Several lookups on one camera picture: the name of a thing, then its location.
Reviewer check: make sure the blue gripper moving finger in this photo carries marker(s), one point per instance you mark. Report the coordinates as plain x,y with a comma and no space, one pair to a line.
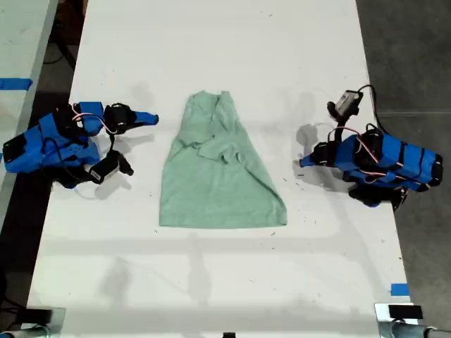
310,163
146,122

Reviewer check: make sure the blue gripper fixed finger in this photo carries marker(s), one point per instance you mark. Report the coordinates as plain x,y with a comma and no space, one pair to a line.
308,158
146,115

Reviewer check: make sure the pale green T-shirt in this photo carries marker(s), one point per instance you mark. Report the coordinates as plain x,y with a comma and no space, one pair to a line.
218,183

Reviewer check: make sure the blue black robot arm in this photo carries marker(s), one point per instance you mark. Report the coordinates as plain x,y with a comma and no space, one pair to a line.
56,148
401,160

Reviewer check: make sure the long blue tape strip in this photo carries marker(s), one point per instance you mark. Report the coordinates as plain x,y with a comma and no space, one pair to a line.
14,84

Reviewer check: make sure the white side table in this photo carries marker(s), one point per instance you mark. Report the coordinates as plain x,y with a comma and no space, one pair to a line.
21,38

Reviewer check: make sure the small blue tape piece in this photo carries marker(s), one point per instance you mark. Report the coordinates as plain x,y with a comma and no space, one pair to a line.
400,289

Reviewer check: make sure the metal clamp with black box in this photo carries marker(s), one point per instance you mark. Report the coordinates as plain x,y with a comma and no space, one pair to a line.
56,322
382,324

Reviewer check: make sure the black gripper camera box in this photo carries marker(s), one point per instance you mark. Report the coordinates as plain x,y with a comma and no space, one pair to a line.
347,101
105,168

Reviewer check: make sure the small black bracket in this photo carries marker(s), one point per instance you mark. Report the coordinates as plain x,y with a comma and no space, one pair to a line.
229,335

